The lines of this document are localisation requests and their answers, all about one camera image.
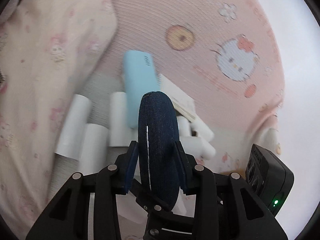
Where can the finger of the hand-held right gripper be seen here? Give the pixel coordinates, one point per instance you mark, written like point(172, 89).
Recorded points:
point(155, 213)

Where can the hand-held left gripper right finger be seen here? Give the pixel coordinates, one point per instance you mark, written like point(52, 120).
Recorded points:
point(181, 170)

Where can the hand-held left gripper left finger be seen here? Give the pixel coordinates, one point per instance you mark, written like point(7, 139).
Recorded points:
point(131, 165)

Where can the dark denim round case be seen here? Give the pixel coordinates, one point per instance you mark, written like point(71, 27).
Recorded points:
point(158, 142)

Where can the pile of white paper rolls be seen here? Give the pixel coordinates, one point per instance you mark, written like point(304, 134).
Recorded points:
point(95, 142)

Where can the plain white box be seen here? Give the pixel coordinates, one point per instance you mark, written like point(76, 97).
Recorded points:
point(175, 92)

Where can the light blue printed box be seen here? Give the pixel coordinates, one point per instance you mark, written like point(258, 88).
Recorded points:
point(138, 85)

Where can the pale pink printed quilt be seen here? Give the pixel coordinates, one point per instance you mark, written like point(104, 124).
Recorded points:
point(50, 55)

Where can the pink cartoon printed blanket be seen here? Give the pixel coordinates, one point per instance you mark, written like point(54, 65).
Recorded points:
point(200, 12)

